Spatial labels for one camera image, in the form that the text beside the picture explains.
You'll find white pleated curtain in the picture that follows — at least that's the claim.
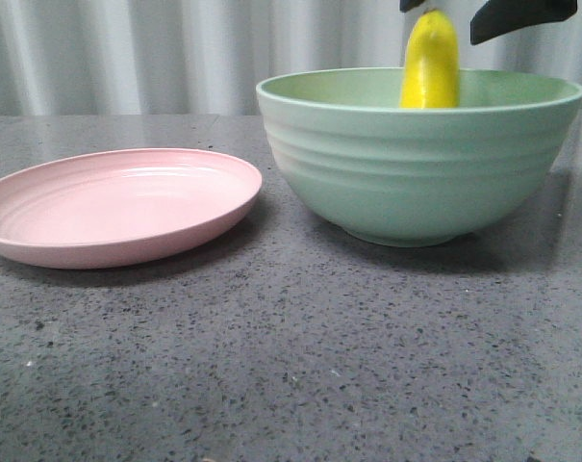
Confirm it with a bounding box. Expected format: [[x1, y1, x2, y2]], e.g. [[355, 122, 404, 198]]
[[0, 0, 582, 116]]

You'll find green ribbed bowl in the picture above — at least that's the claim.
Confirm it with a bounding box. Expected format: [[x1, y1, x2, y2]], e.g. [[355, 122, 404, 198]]
[[256, 67, 582, 247]]

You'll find pink plate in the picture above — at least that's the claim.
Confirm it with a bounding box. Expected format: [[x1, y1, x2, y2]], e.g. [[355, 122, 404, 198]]
[[0, 148, 262, 270]]

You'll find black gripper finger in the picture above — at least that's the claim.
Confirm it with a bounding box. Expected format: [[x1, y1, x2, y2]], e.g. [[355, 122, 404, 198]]
[[399, 0, 425, 13], [469, 0, 577, 45]]

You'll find yellow banana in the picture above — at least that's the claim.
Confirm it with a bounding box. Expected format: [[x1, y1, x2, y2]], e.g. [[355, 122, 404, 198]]
[[399, 9, 460, 109]]

